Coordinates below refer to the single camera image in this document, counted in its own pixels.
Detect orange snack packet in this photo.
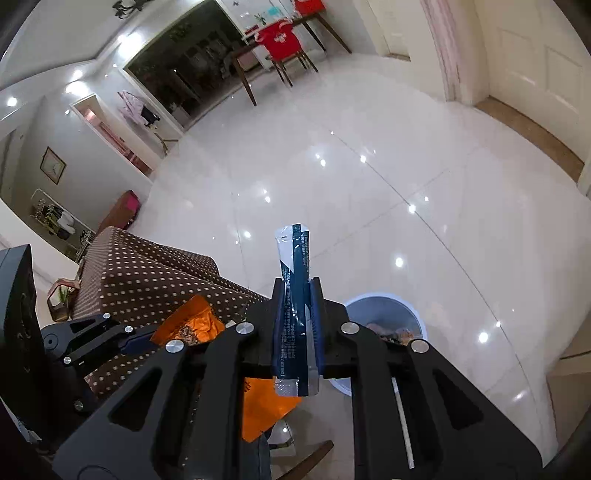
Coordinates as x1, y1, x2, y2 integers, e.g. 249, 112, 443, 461
150, 294, 303, 444

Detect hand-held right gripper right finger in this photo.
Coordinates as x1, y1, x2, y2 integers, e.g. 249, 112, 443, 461
309, 277, 544, 480

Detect blue white sachet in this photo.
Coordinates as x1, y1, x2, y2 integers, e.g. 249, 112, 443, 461
272, 223, 320, 398

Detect wooden coat stand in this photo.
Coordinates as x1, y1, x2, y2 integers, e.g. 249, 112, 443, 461
117, 90, 179, 155

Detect white clothes rack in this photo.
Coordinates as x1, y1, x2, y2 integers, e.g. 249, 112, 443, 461
30, 188, 95, 259

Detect wooden dining table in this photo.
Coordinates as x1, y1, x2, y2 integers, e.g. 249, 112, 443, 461
231, 9, 352, 107

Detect brown polka dot tablecloth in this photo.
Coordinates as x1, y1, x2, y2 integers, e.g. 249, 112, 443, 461
69, 226, 273, 400

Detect sliding glass door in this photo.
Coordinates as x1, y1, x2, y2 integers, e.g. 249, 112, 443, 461
124, 0, 273, 127

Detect black chandelier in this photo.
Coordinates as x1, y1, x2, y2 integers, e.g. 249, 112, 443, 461
112, 0, 155, 21

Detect pink framed plant holder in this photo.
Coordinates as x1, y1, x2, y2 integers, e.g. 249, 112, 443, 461
46, 276, 83, 322

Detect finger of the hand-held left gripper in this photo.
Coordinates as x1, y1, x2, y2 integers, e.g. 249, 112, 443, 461
41, 313, 155, 368

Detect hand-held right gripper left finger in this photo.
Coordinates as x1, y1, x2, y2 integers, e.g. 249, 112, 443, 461
52, 277, 284, 480

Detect small framed picture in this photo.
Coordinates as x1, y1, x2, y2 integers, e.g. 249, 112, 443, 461
41, 147, 66, 185

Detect pink door curtain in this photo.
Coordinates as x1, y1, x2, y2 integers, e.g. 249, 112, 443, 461
420, 0, 465, 104

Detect pink jacket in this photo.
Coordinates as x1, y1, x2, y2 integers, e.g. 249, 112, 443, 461
117, 91, 144, 124

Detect white panelled door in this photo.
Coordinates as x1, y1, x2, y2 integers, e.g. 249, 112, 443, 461
475, 0, 591, 139
369, 0, 411, 61

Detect light blue trash bin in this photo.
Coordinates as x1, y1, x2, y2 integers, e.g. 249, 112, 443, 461
344, 291, 428, 398

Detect red upholstered bench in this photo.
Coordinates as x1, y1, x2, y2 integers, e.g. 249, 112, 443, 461
99, 190, 140, 232

